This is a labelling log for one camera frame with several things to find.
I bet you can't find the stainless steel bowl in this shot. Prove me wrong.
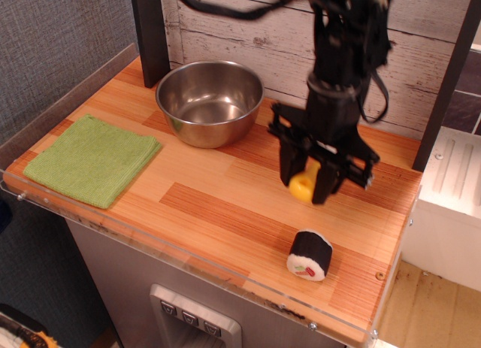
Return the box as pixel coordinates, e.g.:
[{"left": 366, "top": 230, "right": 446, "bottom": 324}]
[{"left": 156, "top": 61, "right": 265, "bottom": 149}]

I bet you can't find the dark right shelf post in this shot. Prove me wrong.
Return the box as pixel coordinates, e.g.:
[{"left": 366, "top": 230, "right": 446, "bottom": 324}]
[{"left": 412, "top": 0, "right": 480, "bottom": 172}]

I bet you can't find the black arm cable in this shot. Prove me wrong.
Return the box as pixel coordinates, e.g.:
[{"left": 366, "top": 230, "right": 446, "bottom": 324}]
[{"left": 167, "top": 0, "right": 390, "bottom": 124}]

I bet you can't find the plush sushi roll toy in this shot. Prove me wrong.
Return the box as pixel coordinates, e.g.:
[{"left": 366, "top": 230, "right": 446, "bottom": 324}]
[{"left": 286, "top": 229, "right": 334, "bottom": 282}]

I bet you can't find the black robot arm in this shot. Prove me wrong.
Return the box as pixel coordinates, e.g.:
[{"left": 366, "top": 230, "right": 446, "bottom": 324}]
[{"left": 268, "top": 0, "right": 391, "bottom": 204}]

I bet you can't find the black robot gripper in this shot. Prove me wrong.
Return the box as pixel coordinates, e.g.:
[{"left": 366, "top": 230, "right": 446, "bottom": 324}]
[{"left": 268, "top": 83, "right": 380, "bottom": 204}]

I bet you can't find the yellow handled white toy knife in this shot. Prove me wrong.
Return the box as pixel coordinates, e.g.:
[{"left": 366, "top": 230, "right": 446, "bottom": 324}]
[{"left": 288, "top": 161, "right": 321, "bottom": 202}]

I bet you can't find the orange plush toy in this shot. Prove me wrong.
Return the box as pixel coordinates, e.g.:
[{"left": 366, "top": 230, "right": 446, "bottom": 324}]
[{"left": 20, "top": 328, "right": 59, "bottom": 348}]

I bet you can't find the white drainboard sink unit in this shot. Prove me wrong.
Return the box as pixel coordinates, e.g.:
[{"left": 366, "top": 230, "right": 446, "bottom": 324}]
[{"left": 401, "top": 127, "right": 480, "bottom": 290}]

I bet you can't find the grey toy kitchen cabinet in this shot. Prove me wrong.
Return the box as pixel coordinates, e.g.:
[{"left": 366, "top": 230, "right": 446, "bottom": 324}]
[{"left": 67, "top": 220, "right": 343, "bottom": 347}]

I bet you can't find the silver dispenser button panel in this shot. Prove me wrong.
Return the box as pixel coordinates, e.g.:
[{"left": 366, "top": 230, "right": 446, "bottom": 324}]
[{"left": 150, "top": 284, "right": 243, "bottom": 347}]

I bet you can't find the green folded cloth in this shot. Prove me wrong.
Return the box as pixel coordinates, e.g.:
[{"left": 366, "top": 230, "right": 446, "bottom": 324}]
[{"left": 23, "top": 114, "right": 162, "bottom": 209}]

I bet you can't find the dark shelf post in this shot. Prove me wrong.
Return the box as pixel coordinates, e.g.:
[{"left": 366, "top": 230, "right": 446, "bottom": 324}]
[
  {"left": 131, "top": 0, "right": 171, "bottom": 88},
  {"left": 412, "top": 0, "right": 480, "bottom": 172}
]

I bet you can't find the clear acrylic edge guard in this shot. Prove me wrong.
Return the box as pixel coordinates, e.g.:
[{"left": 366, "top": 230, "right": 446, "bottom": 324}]
[{"left": 4, "top": 162, "right": 420, "bottom": 347}]

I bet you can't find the dark left shelf post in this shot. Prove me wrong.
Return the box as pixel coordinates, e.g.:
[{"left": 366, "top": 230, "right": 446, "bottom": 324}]
[{"left": 131, "top": 0, "right": 171, "bottom": 88}]

